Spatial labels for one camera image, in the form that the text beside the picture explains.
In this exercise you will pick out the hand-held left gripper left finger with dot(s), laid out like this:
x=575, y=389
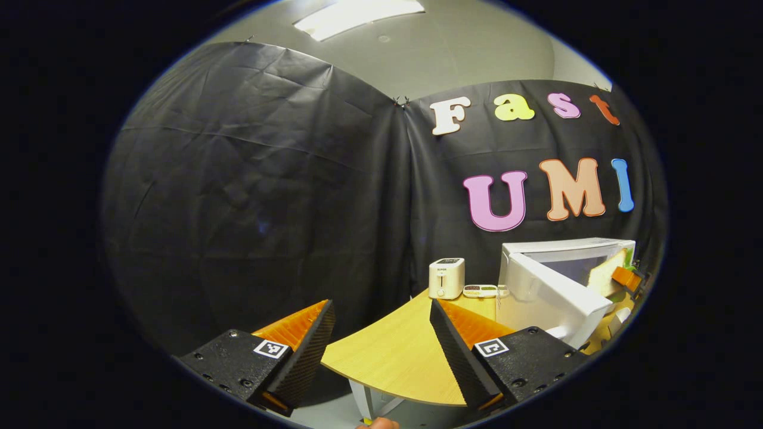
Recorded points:
x=307, y=351

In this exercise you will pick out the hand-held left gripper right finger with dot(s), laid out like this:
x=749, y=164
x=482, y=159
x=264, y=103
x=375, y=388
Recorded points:
x=459, y=351

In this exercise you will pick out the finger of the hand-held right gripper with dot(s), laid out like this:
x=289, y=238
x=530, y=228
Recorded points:
x=626, y=277

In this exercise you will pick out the sandwich with green lettuce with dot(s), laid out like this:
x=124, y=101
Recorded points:
x=605, y=274

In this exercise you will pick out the white microwave oven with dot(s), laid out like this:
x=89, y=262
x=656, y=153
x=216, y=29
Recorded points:
x=548, y=292

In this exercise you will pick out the flat white device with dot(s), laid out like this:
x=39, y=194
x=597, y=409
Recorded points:
x=481, y=291

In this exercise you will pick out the white toaster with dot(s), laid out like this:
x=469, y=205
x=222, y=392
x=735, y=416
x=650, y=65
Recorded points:
x=446, y=277

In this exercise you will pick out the white table leg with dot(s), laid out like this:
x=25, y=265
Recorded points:
x=365, y=402

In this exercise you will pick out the black backdrop cloth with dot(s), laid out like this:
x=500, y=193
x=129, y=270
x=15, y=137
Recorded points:
x=250, y=196

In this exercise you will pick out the ceiling light panel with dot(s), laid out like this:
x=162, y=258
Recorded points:
x=357, y=15

